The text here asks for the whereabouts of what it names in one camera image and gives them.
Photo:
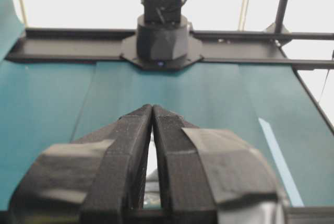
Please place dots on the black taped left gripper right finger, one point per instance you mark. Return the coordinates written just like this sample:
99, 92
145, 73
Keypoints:
213, 176

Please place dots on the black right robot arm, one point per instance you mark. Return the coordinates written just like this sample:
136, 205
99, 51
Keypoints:
162, 19

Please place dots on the light blue tape strip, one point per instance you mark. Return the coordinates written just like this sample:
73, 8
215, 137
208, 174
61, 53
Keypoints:
282, 166

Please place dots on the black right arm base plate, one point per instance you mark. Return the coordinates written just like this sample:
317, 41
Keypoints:
162, 54

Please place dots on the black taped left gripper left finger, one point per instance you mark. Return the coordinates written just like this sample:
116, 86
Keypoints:
90, 180

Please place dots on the black aluminium table frame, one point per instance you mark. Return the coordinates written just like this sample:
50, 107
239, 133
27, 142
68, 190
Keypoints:
60, 84

